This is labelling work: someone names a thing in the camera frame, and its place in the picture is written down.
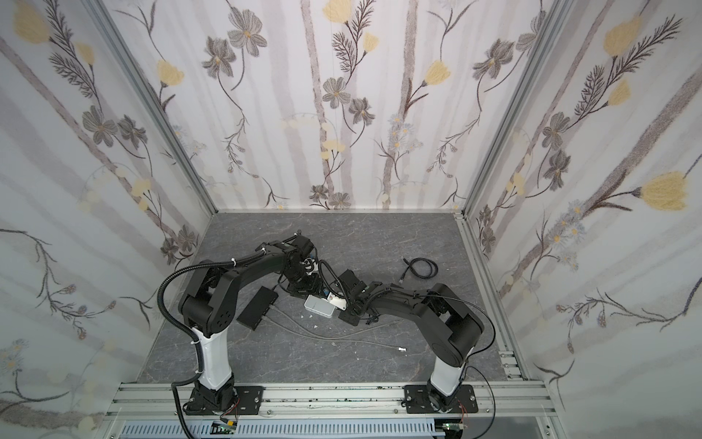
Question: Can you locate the grey cable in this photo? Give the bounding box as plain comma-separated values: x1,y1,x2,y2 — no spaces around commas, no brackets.
262,305,408,355

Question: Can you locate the coiled black cable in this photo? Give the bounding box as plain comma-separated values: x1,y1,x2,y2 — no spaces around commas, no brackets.
399,256,440,285

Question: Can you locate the white rectangular device box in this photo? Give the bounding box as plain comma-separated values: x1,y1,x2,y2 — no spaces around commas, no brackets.
305,296,336,318

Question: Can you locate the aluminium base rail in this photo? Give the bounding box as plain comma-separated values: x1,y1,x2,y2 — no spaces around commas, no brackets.
97,351,566,438

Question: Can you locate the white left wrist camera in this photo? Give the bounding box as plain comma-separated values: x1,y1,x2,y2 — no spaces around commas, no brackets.
301,257,318,275

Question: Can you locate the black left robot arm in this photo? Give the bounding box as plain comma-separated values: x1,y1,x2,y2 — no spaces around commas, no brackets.
155,232,314,438

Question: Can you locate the black network switch box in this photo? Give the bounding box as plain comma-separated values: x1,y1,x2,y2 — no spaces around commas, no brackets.
237,286,279,331

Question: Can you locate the white slotted cable duct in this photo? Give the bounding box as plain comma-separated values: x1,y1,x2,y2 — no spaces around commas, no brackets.
120,419,446,439

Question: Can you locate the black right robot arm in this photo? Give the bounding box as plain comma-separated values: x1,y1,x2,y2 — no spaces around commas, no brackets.
332,270,497,413

